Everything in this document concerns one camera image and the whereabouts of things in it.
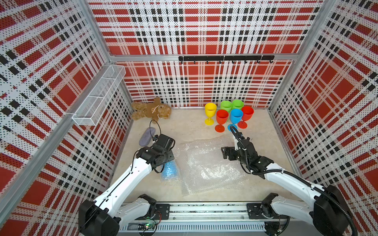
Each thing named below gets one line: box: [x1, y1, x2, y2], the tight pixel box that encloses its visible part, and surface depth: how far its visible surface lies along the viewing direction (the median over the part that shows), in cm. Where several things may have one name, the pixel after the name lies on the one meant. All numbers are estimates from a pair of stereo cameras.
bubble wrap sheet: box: [174, 135, 249, 197], surface depth 85 cm
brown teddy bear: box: [130, 96, 172, 124], surface depth 113 cm
